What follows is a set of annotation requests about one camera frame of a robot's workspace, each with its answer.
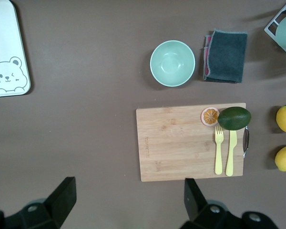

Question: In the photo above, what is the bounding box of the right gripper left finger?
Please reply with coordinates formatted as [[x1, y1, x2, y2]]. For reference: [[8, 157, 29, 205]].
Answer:
[[4, 176, 77, 229]]

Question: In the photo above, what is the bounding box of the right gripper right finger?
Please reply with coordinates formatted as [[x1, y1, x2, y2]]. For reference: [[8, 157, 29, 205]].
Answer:
[[181, 177, 244, 229]]

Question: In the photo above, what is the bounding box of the yellow plastic fork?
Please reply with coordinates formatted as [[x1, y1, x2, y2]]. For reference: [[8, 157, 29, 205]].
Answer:
[[214, 125, 224, 175]]

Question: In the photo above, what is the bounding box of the yellow plastic knife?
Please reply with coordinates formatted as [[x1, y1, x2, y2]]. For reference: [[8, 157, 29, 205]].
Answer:
[[225, 130, 238, 177]]

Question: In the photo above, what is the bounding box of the bamboo cutting board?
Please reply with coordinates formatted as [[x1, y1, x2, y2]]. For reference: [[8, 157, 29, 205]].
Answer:
[[135, 103, 247, 183]]

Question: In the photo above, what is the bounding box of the orange fruit slice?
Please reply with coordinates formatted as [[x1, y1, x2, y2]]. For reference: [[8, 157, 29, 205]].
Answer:
[[200, 107, 221, 127]]

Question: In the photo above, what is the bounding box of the dark green avocado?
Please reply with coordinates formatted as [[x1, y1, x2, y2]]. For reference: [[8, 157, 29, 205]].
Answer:
[[217, 106, 252, 131]]

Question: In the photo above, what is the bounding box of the mint green bowl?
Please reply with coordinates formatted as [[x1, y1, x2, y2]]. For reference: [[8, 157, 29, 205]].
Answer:
[[149, 40, 196, 88]]

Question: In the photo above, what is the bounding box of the folded grey cloth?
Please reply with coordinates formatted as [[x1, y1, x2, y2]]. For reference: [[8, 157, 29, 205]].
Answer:
[[202, 28, 248, 84]]

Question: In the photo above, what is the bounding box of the cream bear print tray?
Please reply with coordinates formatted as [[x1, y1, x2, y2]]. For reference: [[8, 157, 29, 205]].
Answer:
[[0, 0, 31, 98]]

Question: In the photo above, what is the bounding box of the white wire rack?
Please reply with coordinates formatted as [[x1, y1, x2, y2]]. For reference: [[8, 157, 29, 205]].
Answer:
[[264, 0, 286, 64]]

